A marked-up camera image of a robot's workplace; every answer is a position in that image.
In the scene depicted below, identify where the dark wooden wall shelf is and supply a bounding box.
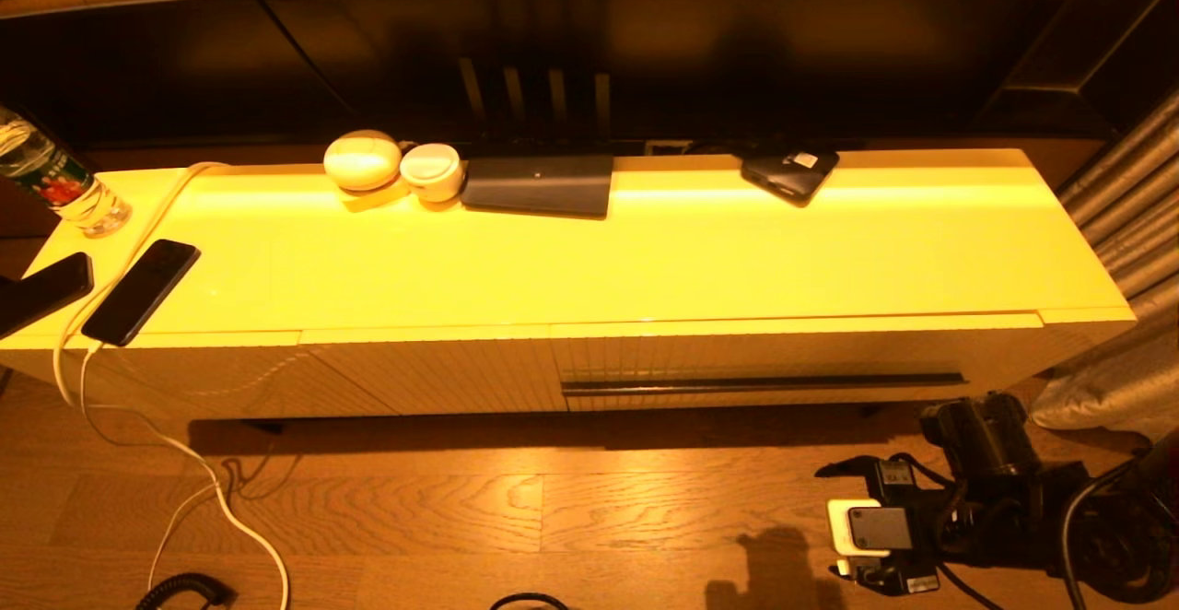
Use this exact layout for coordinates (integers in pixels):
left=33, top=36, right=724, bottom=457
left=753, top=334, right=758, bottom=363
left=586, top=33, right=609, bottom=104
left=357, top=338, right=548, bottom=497
left=976, top=0, right=1179, bottom=141

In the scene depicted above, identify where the water bottle with colourful label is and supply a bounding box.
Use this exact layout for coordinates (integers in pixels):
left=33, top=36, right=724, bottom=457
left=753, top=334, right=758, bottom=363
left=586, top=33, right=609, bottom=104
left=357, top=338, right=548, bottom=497
left=0, top=105, right=134, bottom=239

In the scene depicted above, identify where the cream ribbed sideboard cabinet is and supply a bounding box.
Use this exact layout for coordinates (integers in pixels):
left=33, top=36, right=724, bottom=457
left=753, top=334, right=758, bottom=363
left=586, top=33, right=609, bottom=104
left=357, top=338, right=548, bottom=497
left=0, top=147, right=1137, bottom=436

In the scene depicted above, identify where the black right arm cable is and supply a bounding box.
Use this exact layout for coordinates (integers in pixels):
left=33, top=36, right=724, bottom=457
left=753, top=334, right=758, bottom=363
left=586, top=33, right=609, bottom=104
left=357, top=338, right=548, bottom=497
left=935, top=458, right=1143, bottom=610

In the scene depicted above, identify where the white round device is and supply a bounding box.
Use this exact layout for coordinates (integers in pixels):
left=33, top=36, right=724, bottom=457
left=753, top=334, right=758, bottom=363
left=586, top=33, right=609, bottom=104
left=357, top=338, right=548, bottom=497
left=400, top=143, right=466, bottom=204

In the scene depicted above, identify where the white cabinet drawer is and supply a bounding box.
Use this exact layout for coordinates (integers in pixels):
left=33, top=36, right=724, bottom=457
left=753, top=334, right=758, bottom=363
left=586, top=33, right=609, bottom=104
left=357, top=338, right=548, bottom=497
left=551, top=319, right=1044, bottom=414

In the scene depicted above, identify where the small black stickered device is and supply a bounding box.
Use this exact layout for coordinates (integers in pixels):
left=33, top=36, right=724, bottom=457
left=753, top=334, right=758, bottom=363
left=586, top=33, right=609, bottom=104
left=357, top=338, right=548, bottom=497
left=741, top=147, right=841, bottom=208

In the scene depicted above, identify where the thick white charging cable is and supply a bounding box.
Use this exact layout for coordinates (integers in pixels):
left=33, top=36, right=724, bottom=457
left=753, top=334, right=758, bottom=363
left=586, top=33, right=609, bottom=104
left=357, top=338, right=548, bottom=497
left=52, top=161, right=291, bottom=610

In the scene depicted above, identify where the thin white charging cable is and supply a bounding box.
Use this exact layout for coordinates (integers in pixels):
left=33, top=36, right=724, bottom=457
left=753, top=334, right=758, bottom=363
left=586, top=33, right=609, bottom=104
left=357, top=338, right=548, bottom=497
left=78, top=345, right=222, bottom=592

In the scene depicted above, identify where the black television screen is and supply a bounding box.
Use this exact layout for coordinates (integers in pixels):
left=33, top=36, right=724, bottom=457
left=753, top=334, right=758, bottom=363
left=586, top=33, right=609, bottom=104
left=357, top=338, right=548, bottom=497
left=0, top=0, right=1097, bottom=152

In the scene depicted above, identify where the dark grey antenna router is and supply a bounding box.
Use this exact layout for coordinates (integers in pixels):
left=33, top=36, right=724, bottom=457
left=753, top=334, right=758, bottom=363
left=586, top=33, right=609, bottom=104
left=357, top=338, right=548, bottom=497
left=458, top=57, right=615, bottom=220

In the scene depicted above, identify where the white oval device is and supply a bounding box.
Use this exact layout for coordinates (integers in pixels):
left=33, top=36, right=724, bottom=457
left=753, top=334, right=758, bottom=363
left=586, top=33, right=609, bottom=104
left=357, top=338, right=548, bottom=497
left=322, top=130, right=403, bottom=193

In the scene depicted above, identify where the black smartphone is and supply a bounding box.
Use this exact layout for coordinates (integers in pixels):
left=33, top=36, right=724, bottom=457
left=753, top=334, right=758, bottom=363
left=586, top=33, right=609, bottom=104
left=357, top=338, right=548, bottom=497
left=80, top=240, right=202, bottom=348
left=0, top=252, right=95, bottom=342

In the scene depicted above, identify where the black coiled cable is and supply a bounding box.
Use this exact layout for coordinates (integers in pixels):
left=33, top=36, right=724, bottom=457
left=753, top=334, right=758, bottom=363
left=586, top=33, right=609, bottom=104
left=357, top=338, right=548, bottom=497
left=135, top=573, right=236, bottom=610

